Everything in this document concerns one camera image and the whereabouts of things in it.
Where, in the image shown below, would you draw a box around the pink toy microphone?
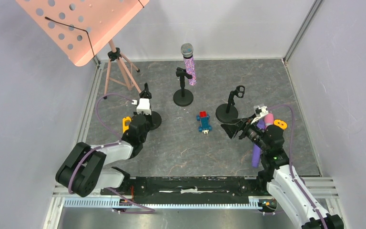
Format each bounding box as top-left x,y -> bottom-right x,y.
264,113 -> 275,128

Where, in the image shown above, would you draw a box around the yellow triangle toy block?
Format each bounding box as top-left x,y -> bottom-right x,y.
122,116 -> 132,133

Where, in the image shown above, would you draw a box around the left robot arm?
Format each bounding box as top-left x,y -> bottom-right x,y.
55,113 -> 162,197

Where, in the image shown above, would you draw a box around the purple toy microphone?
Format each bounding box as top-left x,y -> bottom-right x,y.
252,119 -> 265,168

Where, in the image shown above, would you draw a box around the glitter microphone silver head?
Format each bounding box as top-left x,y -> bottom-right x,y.
181,42 -> 196,86

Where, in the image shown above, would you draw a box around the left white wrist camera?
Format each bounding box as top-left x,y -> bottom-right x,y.
132,98 -> 152,115

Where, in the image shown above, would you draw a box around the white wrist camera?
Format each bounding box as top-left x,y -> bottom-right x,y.
251,104 -> 269,124
132,98 -> 152,115

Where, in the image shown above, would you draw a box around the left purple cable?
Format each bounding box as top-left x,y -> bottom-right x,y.
67,93 -> 156,215

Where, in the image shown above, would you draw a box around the red blue toy car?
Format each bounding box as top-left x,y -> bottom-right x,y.
196,111 -> 212,135

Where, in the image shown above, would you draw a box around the black microphone stand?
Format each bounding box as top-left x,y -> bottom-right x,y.
136,83 -> 162,130
215,85 -> 245,123
173,67 -> 193,107

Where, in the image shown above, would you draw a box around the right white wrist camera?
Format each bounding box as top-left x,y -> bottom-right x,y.
251,104 -> 269,124

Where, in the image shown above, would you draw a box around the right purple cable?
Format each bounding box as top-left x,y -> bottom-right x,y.
265,104 -> 329,229

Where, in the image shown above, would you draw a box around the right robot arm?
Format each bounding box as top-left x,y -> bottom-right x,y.
221,116 -> 345,229

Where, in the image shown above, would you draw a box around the purple cable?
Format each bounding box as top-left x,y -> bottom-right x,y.
67,93 -> 156,215
265,104 -> 329,229

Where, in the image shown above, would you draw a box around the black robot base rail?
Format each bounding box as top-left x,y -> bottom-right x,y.
115,175 -> 271,205

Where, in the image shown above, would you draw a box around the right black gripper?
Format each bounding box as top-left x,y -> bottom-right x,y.
220,113 -> 269,152

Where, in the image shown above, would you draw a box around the pink music stand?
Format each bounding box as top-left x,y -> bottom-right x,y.
15,0 -> 151,107

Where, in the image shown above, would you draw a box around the stacked orange blue green blocks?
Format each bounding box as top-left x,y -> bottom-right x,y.
274,119 -> 288,130

